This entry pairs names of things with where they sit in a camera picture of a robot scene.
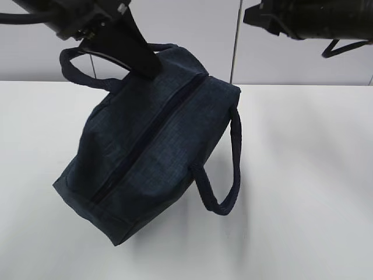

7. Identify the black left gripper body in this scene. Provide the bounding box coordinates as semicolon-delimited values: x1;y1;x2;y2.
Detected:
47;0;128;40

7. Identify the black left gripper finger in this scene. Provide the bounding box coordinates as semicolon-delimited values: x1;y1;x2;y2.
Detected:
79;5;160;79

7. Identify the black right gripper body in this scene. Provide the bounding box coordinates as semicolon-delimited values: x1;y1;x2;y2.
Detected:
243;1;297;38

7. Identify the navy blue lunch bag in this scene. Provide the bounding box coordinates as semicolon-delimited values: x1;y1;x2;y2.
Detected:
53;44;242;246

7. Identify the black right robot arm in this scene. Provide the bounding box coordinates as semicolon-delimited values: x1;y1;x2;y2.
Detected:
243;0;372;40

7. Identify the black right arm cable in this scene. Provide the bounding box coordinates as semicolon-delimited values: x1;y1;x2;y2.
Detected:
321;37;371;58

